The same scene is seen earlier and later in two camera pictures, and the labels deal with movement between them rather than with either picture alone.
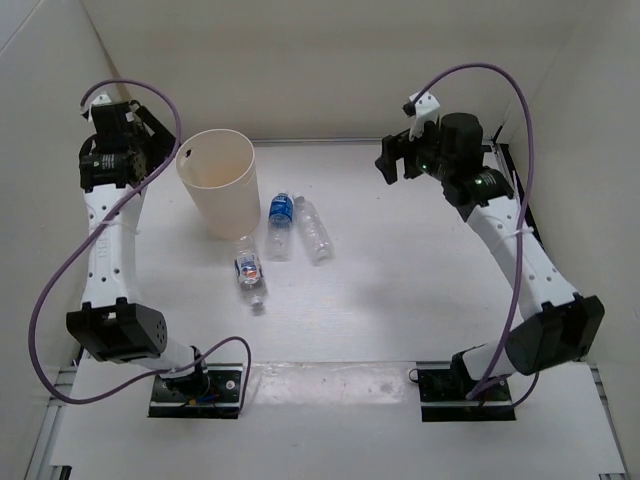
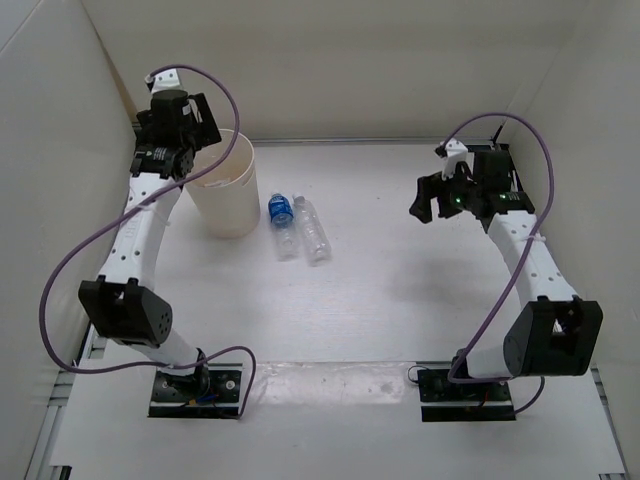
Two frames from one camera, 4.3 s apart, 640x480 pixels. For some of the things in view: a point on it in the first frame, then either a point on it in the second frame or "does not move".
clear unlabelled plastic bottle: (316, 239) does not move
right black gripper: (396, 148) → (429, 188)
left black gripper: (161, 144) → (206, 132)
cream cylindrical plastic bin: (217, 167) does not move
